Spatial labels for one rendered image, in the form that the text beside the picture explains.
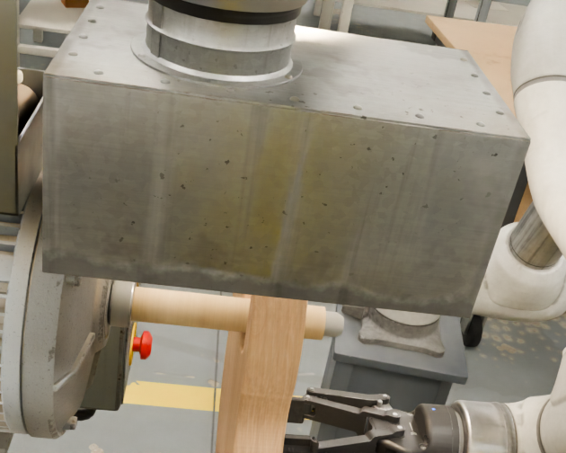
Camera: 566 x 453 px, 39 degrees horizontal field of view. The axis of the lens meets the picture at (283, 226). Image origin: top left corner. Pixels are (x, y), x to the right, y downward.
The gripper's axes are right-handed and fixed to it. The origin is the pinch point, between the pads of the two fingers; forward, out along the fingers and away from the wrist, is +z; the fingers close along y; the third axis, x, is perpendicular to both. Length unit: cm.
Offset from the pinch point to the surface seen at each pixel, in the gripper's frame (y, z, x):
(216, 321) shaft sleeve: -7.2, 7.2, 15.6
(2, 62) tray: -18.0, 24.0, 39.0
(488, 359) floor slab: 171, -96, -78
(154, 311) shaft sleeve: -7.2, 12.9, 16.0
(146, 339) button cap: 25.1, 15.4, -4.0
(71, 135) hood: -25.7, 17.9, 36.4
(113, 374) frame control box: 18.2, 18.8, -5.9
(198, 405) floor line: 135, 5, -83
